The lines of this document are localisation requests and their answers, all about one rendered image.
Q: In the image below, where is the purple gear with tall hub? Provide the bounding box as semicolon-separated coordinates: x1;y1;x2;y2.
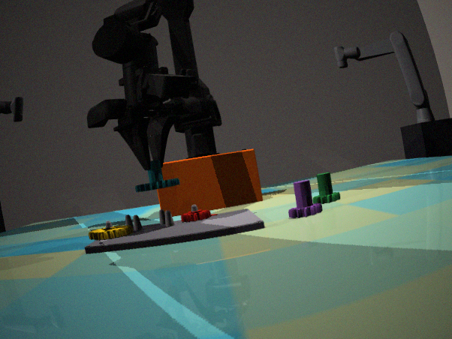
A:
288;179;323;218

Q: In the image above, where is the teal gear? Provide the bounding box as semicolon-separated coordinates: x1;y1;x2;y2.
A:
135;160;180;192

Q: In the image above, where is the red gear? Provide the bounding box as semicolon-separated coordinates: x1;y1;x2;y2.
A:
181;210;211;222

